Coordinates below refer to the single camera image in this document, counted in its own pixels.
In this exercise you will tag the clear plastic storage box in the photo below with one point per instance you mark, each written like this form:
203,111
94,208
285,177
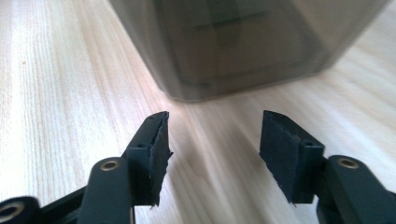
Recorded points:
236,49

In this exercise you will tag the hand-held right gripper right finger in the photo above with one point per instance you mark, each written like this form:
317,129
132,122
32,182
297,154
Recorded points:
286,155

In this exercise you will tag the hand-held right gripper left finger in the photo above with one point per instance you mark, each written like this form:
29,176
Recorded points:
146,161

